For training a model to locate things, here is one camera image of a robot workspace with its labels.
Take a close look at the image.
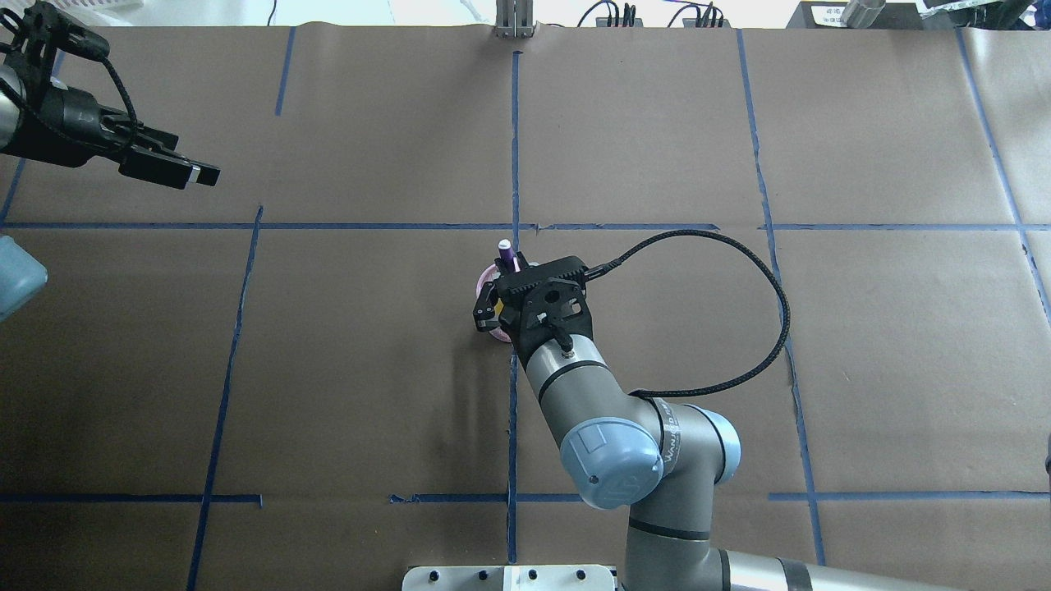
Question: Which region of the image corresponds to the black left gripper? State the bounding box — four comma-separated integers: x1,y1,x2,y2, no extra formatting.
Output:
2,82,221,190

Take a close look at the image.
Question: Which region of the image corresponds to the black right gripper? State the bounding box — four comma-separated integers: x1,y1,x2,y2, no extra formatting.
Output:
472,263,596,366

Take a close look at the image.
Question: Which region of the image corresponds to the purple marker pen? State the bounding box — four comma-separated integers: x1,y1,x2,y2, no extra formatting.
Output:
497,239,521,274

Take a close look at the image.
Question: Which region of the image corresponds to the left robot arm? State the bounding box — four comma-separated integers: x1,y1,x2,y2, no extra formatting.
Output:
1,65,221,319

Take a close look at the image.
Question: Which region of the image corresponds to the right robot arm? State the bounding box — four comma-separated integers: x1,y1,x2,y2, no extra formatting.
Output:
503,254,1049,590

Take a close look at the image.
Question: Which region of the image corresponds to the pink mesh pen holder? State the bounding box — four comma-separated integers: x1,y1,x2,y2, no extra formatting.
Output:
474,263,511,344

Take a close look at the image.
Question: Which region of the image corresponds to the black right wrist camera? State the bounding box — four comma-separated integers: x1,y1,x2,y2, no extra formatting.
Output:
495,257,594,356

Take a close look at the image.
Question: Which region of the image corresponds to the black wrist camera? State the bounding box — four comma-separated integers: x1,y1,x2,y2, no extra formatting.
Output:
2,1,110,87
495,257,594,356

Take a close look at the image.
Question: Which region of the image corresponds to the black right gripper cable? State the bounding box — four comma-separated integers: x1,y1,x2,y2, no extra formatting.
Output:
585,230,792,401

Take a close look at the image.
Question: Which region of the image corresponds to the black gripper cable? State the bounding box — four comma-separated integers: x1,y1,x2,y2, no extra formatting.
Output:
585,230,792,401
0,16,140,157

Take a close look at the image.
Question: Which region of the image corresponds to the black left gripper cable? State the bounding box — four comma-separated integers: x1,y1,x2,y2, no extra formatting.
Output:
0,16,140,157

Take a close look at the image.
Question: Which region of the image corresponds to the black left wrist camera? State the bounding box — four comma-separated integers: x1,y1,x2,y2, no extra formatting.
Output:
2,1,110,87

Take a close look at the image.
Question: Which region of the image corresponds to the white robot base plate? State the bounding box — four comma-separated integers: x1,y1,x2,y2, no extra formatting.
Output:
401,564,618,590

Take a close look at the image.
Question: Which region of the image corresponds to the aluminium frame post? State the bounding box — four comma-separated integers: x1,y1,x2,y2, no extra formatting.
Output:
494,0,536,39

